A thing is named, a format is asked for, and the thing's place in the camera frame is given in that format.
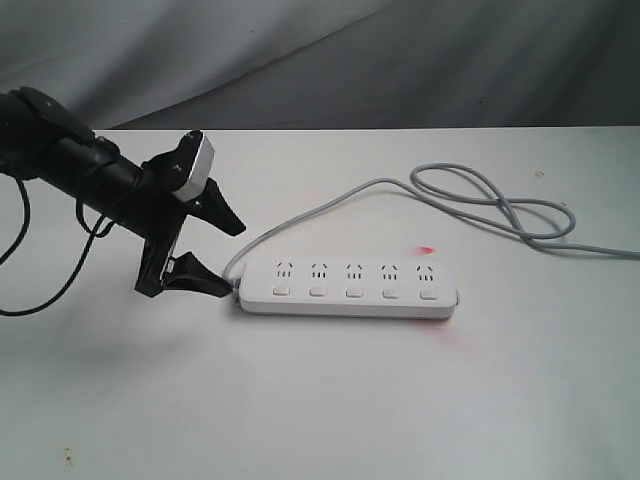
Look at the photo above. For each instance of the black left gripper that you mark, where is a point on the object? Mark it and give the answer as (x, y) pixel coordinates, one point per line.
(156, 215)

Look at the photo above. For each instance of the white five-outlet power strip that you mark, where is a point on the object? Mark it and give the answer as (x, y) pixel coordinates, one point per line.
(361, 288)

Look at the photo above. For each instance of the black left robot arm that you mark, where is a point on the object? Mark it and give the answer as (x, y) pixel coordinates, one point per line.
(41, 139)

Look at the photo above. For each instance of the grey backdrop cloth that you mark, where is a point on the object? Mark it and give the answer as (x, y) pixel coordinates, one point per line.
(328, 64)

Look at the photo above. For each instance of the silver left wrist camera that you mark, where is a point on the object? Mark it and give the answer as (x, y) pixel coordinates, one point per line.
(201, 163)

